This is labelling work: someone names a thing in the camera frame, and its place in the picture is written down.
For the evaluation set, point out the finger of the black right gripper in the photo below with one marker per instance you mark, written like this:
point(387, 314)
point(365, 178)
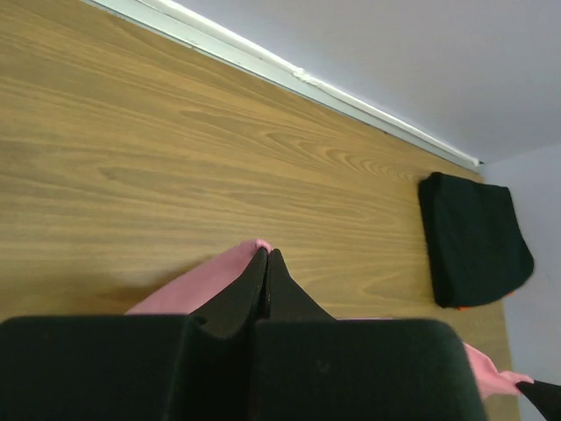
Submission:
point(545, 396)

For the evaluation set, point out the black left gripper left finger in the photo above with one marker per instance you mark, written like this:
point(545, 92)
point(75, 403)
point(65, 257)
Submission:
point(135, 367)

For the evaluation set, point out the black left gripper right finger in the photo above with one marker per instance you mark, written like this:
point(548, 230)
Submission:
point(307, 365)

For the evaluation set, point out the pink t shirt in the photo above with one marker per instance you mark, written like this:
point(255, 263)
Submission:
point(190, 291)

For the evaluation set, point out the folded black t shirt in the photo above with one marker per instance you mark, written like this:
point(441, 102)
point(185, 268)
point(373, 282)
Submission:
point(476, 250)

